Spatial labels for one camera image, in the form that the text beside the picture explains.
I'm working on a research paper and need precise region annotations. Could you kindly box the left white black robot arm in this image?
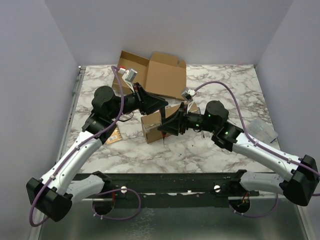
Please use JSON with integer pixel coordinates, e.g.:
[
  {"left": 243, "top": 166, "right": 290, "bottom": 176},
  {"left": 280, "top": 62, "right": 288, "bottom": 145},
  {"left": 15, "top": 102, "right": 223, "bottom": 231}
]
[{"left": 26, "top": 83, "right": 168, "bottom": 227}]

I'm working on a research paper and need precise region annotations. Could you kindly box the aluminium extrusion frame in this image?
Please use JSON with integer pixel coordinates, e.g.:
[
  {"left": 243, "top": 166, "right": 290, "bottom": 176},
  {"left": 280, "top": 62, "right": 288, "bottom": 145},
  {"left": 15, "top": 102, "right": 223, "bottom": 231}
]
[{"left": 32, "top": 65, "right": 313, "bottom": 240}]

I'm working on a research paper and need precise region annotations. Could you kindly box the red black utility knife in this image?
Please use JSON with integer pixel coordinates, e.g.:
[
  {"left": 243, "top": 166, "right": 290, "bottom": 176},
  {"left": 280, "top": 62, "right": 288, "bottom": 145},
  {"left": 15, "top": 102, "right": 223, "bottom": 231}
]
[{"left": 161, "top": 107, "right": 167, "bottom": 149}]

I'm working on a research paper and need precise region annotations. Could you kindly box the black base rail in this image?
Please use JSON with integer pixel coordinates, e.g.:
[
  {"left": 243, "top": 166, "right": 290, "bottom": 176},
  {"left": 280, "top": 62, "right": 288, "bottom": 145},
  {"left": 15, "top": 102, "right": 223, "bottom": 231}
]
[{"left": 74, "top": 169, "right": 261, "bottom": 209}]

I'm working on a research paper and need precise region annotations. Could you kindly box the clear plastic screw box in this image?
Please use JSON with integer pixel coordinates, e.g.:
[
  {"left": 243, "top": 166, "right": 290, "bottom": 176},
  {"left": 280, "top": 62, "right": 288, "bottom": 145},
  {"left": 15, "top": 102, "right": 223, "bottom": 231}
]
[{"left": 246, "top": 117, "right": 278, "bottom": 144}]

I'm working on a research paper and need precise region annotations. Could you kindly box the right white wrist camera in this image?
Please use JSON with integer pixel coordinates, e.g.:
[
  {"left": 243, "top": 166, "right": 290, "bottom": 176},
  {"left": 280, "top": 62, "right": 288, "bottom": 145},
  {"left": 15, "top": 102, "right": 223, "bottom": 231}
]
[{"left": 181, "top": 87, "right": 197, "bottom": 113}]

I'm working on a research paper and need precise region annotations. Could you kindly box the brown cardboard express box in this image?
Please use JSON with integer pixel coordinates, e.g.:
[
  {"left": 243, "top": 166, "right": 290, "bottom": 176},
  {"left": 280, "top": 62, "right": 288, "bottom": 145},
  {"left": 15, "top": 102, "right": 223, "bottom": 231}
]
[{"left": 117, "top": 50, "right": 187, "bottom": 100}]

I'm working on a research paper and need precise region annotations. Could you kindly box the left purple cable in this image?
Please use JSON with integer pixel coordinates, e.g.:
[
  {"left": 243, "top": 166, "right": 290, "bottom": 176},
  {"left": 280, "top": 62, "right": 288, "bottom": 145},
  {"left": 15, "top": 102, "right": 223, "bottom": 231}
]
[{"left": 29, "top": 65, "right": 142, "bottom": 228}]

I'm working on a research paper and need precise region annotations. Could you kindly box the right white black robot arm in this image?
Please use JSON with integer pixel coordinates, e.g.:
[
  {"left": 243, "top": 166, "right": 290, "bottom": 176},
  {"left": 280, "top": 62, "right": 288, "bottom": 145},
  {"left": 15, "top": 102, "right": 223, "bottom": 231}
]
[{"left": 157, "top": 100, "right": 320, "bottom": 207}]

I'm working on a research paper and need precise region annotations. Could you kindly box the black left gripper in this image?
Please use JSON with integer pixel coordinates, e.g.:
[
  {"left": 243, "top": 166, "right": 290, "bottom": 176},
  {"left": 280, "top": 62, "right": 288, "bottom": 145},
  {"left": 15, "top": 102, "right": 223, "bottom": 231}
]
[{"left": 109, "top": 82, "right": 168, "bottom": 120}]

